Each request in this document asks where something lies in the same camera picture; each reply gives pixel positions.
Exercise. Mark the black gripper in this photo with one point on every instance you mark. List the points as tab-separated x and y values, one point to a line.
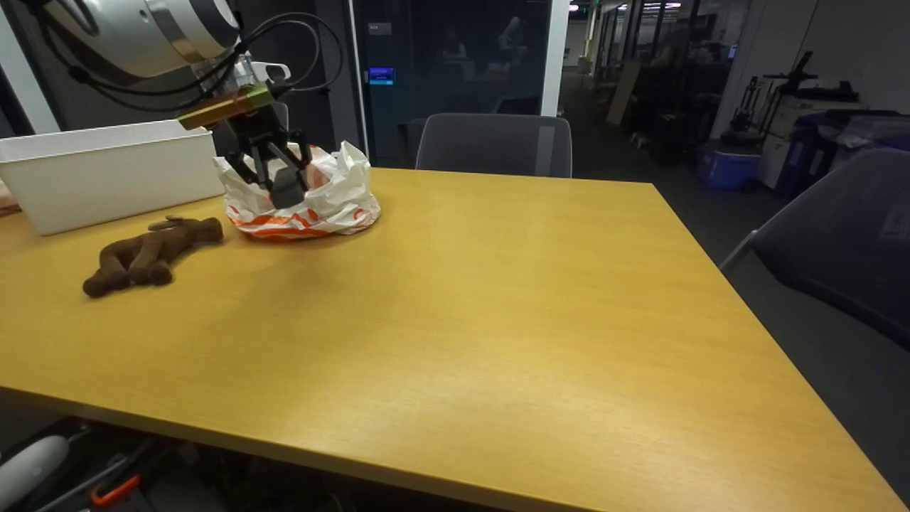
241	136

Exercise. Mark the white orange plastic bag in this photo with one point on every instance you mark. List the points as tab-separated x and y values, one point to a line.
340	200

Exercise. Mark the brown moose plush toy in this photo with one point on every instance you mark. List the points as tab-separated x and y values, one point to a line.
150	258

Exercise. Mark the black duster block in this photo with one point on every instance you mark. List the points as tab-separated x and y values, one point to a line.
289	190

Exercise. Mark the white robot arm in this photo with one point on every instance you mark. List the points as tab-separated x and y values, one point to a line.
195	49

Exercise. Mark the white rectangular bin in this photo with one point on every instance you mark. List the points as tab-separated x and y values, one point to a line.
94	174

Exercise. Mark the grey chair behind table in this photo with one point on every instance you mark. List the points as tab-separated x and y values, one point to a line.
498	143

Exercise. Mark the white cylinder under table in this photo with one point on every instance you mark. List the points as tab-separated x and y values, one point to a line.
29	469

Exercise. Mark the blue bin in background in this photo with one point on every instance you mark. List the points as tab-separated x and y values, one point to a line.
728	168

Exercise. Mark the dark chair at right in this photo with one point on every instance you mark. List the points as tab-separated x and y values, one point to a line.
846	240

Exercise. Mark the orange handled tool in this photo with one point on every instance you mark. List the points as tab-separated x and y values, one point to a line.
103	501

